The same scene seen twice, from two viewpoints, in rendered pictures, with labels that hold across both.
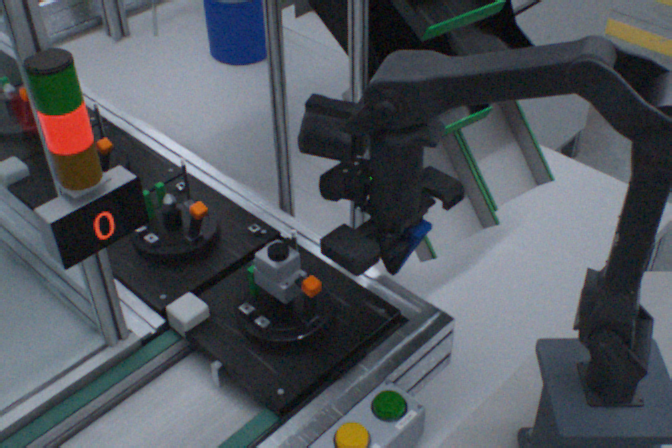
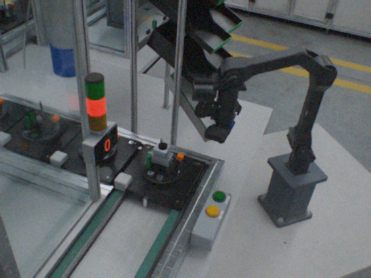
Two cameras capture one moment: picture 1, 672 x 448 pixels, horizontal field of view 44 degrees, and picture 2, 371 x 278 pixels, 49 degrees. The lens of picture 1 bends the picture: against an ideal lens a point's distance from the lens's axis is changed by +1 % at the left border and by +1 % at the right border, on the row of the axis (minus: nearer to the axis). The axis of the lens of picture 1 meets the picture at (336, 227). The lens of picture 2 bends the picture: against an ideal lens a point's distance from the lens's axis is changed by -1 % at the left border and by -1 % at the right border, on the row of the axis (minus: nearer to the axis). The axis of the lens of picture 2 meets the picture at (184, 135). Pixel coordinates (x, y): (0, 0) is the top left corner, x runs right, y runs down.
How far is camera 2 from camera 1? 50 cm
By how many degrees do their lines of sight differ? 21
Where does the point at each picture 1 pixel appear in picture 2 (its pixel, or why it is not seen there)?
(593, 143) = not seen: hidden behind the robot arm
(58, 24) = not seen: outside the picture
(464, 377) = (229, 183)
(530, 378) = (252, 179)
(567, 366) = (281, 165)
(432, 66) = (246, 61)
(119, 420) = (110, 230)
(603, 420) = (301, 179)
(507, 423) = (252, 196)
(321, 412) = (195, 205)
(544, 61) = (287, 55)
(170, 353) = (119, 199)
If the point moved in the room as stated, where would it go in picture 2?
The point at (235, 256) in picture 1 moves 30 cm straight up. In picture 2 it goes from (128, 155) to (127, 83)
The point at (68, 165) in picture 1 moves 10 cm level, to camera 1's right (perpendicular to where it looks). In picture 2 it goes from (99, 120) to (135, 114)
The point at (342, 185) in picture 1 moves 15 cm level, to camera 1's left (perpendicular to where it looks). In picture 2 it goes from (206, 111) to (157, 120)
